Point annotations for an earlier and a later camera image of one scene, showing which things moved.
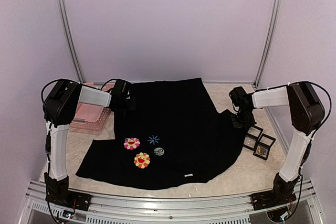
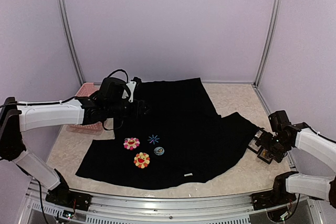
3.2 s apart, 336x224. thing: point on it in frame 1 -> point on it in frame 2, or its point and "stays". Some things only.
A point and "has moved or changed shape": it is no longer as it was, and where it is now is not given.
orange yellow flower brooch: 142,160 stays
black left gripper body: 125,106 -> 138,109
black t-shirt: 174,136 stays
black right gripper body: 244,119 -> 274,145
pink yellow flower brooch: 131,143 stays
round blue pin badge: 158,151 stays
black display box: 262,148 has moved or changed shape
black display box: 252,136 has moved or changed shape
